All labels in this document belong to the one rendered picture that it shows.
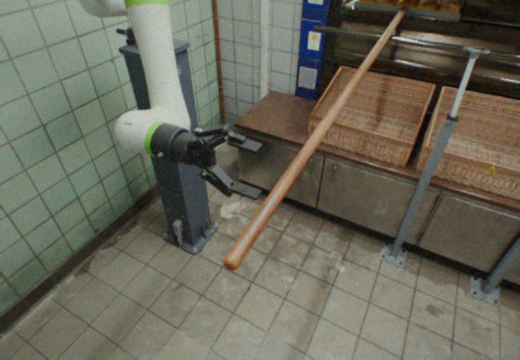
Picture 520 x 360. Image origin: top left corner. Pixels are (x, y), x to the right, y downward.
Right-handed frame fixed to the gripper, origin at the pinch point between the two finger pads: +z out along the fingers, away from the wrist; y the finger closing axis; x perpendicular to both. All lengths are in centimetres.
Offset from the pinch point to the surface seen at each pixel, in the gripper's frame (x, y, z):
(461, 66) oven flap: -152, 23, 42
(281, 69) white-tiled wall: -155, 46, -63
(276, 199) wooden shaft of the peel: 3.4, 2.1, 7.0
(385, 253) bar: -94, 119, 38
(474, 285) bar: -96, 119, 85
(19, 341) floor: 41, 120, -108
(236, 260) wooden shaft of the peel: 20.1, 2.6, 7.1
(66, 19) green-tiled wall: -46, -6, -119
